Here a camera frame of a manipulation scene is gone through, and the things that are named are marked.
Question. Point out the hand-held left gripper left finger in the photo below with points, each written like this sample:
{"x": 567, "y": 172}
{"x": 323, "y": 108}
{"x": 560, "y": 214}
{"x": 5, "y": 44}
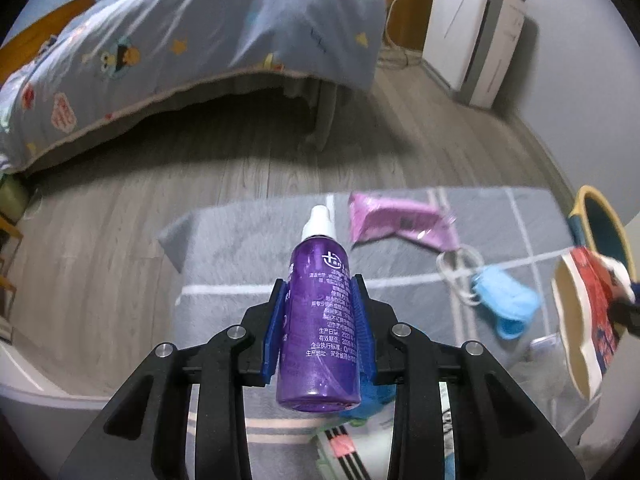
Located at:
{"x": 277, "y": 332}

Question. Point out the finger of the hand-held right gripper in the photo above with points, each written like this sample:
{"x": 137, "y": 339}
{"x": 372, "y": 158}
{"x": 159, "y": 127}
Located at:
{"x": 625, "y": 312}

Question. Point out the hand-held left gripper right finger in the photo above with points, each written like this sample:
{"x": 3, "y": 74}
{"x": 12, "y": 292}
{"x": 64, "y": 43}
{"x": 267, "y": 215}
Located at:
{"x": 361, "y": 332}

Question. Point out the purple spray bottle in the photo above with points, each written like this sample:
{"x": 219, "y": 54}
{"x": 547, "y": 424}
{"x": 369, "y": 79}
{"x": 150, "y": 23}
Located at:
{"x": 320, "y": 310}

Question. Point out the teal bin with yellow rim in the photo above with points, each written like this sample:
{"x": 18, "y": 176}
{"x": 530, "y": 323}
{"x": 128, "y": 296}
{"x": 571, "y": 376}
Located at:
{"x": 595, "y": 207}

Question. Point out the blue face mask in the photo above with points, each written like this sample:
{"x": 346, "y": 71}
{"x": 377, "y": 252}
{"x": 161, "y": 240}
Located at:
{"x": 505, "y": 300}

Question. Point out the blue crumpled cloth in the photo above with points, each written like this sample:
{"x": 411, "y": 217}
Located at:
{"x": 375, "y": 402}

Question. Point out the small clear plastic wrapper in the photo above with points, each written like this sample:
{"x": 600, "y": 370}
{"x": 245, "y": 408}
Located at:
{"x": 547, "y": 346}

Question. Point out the grey plaid mat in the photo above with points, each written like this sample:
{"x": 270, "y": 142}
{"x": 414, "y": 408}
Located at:
{"x": 240, "y": 240}

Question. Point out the pink plastic packet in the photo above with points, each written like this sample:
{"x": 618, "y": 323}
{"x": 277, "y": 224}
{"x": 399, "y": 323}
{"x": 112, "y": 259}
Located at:
{"x": 380, "y": 217}

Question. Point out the striped packet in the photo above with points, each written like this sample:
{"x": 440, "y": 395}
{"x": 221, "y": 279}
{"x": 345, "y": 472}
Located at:
{"x": 340, "y": 447}

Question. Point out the white furniture edge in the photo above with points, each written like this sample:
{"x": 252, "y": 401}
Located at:
{"x": 45, "y": 375}

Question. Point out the wooden chair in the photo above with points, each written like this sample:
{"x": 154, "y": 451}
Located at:
{"x": 7, "y": 232}

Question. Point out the green stool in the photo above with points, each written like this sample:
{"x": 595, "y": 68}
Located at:
{"x": 12, "y": 195}

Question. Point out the printed grey bed blanket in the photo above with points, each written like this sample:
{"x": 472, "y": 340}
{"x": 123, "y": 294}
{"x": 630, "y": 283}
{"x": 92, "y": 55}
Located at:
{"x": 200, "y": 35}

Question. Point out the wooden nightstand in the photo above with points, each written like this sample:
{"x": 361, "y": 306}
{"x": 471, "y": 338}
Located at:
{"x": 410, "y": 20}

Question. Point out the white cabinet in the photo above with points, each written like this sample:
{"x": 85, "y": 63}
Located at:
{"x": 455, "y": 25}

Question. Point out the wooden headboard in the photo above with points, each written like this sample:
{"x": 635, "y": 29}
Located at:
{"x": 30, "y": 45}

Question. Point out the bed frame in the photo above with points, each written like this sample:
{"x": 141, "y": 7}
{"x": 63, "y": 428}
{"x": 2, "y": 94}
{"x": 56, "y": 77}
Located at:
{"x": 327, "y": 110}

